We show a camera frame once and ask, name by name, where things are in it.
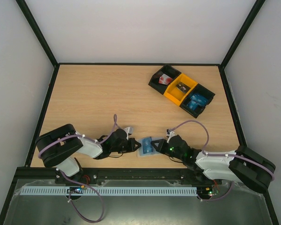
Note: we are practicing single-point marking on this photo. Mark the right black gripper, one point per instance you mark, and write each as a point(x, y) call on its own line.
point(165, 144)

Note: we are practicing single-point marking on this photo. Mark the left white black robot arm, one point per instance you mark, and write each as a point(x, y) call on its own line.
point(56, 148)

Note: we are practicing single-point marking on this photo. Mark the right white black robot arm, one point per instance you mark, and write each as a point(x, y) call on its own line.
point(213, 163)

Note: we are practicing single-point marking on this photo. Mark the blue credit card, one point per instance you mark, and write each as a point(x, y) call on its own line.
point(199, 98)
point(146, 147)

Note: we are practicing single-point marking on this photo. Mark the black bin with red card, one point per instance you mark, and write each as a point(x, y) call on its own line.
point(168, 70)

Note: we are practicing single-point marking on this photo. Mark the black bin with blue card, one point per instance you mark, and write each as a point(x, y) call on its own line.
point(209, 95)

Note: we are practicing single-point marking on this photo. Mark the white slotted cable duct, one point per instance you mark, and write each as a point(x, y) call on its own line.
point(110, 191)

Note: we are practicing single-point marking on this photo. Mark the dark card in yellow bin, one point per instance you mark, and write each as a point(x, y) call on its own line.
point(183, 87)

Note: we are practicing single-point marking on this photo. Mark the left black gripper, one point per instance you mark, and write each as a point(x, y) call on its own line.
point(131, 147)

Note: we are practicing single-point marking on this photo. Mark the red white card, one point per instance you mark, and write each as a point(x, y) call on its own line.
point(165, 79)

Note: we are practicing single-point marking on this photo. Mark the yellow bin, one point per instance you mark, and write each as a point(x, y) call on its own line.
point(173, 94)

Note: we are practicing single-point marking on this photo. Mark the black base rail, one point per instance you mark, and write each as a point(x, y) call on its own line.
point(94, 176)

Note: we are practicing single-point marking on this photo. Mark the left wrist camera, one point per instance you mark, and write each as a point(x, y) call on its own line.
point(129, 130)

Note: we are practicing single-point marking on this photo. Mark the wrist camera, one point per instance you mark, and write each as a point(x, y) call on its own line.
point(129, 130)
point(170, 133)

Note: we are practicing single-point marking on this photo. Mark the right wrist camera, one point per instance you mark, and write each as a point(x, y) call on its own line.
point(170, 133)

